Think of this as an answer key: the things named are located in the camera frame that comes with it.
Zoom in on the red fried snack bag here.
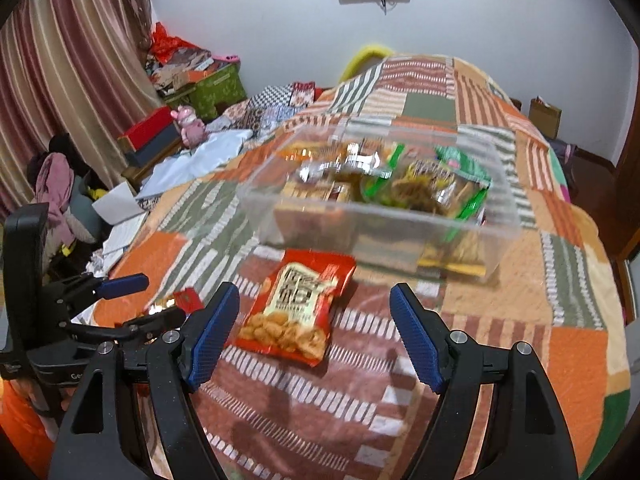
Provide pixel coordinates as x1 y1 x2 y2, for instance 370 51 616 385
234 249 357 367

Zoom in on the brown wafer biscuit pack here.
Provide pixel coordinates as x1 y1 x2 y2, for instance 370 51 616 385
280 181 352 203

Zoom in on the clear plastic storage bin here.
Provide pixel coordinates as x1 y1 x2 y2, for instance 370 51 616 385
238 120 521 280

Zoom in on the green edged cookie bag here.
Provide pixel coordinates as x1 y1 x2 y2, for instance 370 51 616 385
360 144 491 221

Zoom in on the green snack packet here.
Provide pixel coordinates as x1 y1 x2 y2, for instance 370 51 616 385
435 145 491 188

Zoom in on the white yellow chips bag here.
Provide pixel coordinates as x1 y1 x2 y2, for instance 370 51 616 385
418 232 486 278

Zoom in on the orange bread pack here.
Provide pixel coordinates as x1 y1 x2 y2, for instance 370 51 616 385
277 142 334 162

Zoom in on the small red snack packet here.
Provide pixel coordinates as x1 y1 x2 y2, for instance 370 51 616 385
146 287 204 315

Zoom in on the pink clothing pile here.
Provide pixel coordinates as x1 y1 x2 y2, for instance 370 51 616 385
35 153 75 247

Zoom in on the red gift box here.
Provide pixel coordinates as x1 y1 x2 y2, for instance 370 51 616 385
117 106 174 153

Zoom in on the patchwork striped bed quilt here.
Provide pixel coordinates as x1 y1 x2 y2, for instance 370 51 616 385
69 53 633 480

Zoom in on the white cloth on bed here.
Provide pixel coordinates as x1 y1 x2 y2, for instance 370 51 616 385
137 129 254 200

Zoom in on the pink plush toy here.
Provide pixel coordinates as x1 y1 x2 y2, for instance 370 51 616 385
170 105 208 150

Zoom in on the striped pink curtain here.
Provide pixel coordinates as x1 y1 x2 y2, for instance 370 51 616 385
1 0 160 214

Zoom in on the green storage box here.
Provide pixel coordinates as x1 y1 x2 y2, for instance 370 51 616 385
164 64 247 124

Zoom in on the checkered patterned pillow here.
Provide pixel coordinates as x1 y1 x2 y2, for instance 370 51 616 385
211 81 317 134

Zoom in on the red plastic bag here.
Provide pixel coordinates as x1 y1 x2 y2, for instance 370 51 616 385
150 22 198 64

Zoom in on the yellow foam tube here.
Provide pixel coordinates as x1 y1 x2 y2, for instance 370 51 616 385
340 44 395 82

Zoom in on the brown cardboard box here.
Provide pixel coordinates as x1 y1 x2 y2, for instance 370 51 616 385
528 96 562 139

